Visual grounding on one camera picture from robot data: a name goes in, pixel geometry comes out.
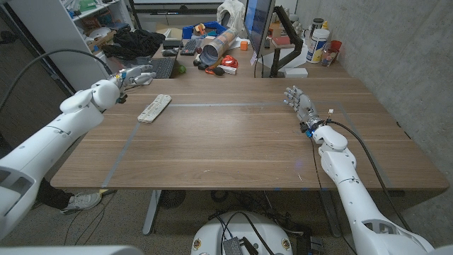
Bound clear glass jar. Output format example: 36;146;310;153
321;47;338;68

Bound small dark keyboard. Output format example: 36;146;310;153
179;38;198;57

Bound white flat box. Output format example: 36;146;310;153
283;67;309;79

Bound dark laptop keyboard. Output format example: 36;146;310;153
134;56;177;80

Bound grey sneaker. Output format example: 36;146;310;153
59;191;103;215

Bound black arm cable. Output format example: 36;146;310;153
0;48;114;111
328;119;412;232

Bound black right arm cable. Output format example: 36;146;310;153
328;119;412;232

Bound person leg black trousers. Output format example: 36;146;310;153
34;178;74;210

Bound white table leg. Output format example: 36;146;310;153
142;189;162;236

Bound white wipes canister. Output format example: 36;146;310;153
306;28;331;64

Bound printed cardboard tube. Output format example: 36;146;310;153
198;27;239;67

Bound white crumpled cloth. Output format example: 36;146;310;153
216;0;246;31

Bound whiteboard with black frame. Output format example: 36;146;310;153
127;0;227;17

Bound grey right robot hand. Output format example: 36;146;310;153
282;86;325;134

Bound red cup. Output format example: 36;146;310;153
328;39;343;55

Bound blue plastic bin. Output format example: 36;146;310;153
181;21;228;40

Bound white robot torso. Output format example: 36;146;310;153
190;210;294;255

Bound black crumpled cloth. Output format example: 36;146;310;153
101;28;167;61

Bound white shelf unit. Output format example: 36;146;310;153
6;0;136;92

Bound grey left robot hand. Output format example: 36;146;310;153
115;64;157;90

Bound black computer monitor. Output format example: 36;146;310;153
243;0;277;58

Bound black floor fan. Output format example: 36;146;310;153
159;189;187;210

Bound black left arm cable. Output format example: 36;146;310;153
0;48;114;111

